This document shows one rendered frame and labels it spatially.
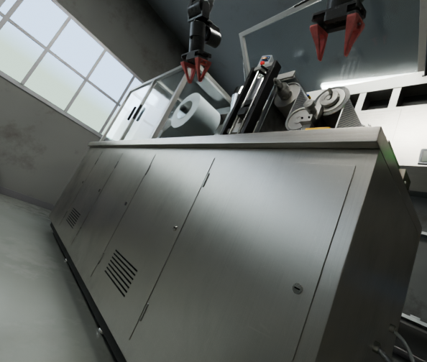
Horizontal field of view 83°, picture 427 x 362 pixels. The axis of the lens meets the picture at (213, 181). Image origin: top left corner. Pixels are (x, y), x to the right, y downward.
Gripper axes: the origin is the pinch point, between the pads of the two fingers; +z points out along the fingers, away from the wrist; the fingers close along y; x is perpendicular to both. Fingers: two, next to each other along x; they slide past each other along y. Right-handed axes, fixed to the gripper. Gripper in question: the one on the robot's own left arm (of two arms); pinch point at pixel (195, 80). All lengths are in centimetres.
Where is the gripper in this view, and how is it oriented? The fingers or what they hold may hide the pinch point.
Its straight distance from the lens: 100.1
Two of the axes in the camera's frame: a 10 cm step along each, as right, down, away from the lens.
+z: -0.7, 9.8, 1.6
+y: -7.1, -1.6, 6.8
